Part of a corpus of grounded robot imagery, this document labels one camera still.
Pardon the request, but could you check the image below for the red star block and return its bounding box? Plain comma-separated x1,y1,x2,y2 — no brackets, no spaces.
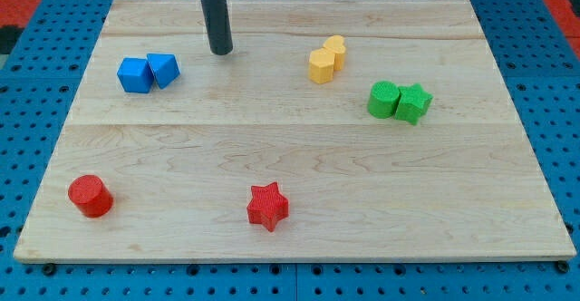
246,181,289,232

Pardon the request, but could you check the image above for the green star block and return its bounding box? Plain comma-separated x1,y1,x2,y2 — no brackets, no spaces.
394,83,433,125

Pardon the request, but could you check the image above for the light wooden board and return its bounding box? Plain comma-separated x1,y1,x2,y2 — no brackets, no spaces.
14,0,576,264

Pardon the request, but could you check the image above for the yellow hexagon block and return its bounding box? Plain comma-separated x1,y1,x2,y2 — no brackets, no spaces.
308,48,334,84

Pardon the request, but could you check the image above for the green cylinder block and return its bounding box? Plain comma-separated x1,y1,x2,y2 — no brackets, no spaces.
367,81,401,119

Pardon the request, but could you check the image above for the yellow heart block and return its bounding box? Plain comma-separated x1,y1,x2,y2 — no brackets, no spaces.
323,35,347,71

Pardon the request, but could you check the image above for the blue triangular block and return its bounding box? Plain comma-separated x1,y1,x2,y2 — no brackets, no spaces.
146,53,180,90

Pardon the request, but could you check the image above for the blue cube block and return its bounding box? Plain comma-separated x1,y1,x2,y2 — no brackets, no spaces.
117,57,154,93

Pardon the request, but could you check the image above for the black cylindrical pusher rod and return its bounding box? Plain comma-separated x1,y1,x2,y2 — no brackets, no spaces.
200,0,233,55

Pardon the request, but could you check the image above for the red cylinder block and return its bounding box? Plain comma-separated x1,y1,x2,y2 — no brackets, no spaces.
68,175,114,218

